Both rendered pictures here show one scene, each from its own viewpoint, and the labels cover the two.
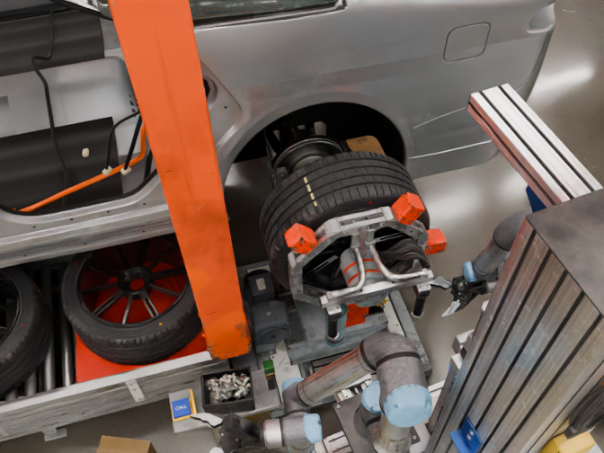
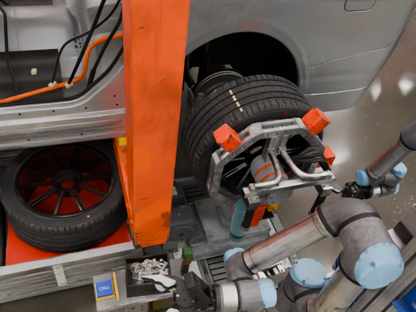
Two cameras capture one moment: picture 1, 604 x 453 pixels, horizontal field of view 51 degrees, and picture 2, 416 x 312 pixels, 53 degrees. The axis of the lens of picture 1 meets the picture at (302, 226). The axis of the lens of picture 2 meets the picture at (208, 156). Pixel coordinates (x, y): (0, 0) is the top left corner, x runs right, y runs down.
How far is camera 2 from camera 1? 72 cm
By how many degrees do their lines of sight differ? 9
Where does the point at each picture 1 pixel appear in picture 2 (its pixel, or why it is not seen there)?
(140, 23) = not seen: outside the picture
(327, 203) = (252, 109)
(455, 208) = not seen: hidden behind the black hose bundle
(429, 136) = (318, 77)
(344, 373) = (298, 238)
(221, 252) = (168, 133)
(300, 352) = (200, 251)
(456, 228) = not seen: hidden behind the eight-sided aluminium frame
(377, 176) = (290, 93)
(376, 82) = (291, 19)
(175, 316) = (101, 210)
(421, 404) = (397, 263)
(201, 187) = (167, 54)
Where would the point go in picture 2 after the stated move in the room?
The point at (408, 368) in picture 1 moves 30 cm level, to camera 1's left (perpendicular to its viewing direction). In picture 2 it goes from (379, 227) to (259, 224)
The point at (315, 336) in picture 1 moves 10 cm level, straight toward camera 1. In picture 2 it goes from (213, 237) to (213, 252)
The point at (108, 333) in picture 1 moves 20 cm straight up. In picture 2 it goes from (41, 221) to (33, 195)
